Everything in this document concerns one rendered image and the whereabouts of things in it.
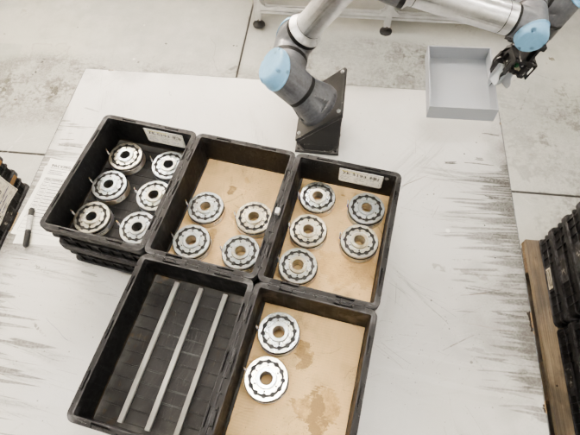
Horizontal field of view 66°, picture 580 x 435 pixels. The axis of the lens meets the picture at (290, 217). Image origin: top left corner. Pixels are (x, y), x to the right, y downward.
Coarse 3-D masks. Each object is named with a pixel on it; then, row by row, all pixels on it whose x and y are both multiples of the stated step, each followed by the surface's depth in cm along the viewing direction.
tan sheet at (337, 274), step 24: (336, 192) 132; (360, 192) 131; (336, 216) 128; (384, 216) 127; (288, 240) 124; (336, 240) 124; (336, 264) 120; (360, 264) 120; (336, 288) 117; (360, 288) 117
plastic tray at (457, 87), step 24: (432, 48) 148; (456, 48) 147; (480, 48) 146; (432, 72) 147; (456, 72) 147; (480, 72) 146; (432, 96) 142; (456, 96) 142; (480, 96) 141; (480, 120) 137
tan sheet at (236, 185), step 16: (208, 176) 135; (224, 176) 135; (240, 176) 135; (256, 176) 135; (272, 176) 135; (224, 192) 132; (240, 192) 132; (256, 192) 132; (272, 192) 132; (208, 208) 130; (272, 208) 129; (224, 224) 127; (224, 240) 125; (256, 240) 124; (208, 256) 122
